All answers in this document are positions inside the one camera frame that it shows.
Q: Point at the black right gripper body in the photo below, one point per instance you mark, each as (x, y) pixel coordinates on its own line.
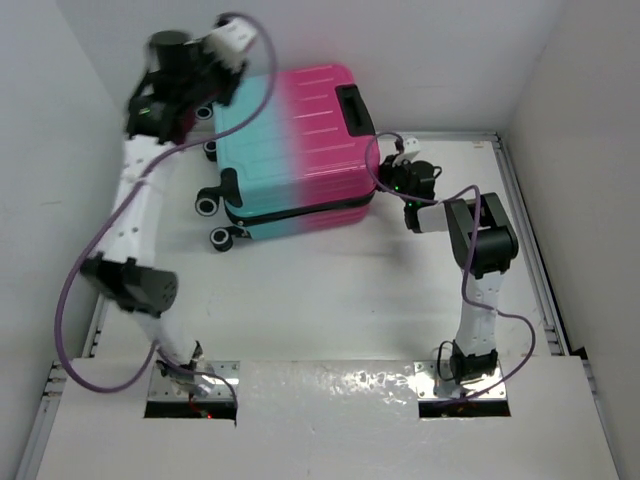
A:
(394, 176)

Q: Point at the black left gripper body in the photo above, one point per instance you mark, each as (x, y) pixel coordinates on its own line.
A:
(215, 82)

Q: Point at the pink suitcase with dark lining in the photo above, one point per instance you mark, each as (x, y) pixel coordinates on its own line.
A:
(299, 166)

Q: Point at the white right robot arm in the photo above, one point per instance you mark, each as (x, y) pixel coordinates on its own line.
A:
(483, 244)

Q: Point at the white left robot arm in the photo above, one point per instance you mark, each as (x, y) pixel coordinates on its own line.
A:
(120, 260)

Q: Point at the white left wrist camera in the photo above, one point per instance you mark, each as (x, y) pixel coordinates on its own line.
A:
(231, 42)

